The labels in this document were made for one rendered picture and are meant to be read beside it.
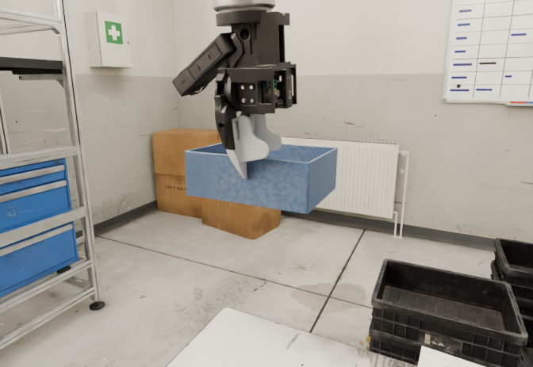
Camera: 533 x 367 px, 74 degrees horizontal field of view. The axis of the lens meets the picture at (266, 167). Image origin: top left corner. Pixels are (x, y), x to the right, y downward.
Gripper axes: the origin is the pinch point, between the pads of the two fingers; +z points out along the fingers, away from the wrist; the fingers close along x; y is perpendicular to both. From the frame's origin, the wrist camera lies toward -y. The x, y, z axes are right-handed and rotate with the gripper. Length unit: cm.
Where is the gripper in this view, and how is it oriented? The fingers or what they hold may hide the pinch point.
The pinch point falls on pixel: (242, 167)
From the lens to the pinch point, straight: 49.8
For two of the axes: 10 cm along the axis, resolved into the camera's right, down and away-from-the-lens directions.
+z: 0.5, 9.4, 3.3
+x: 4.5, -3.1, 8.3
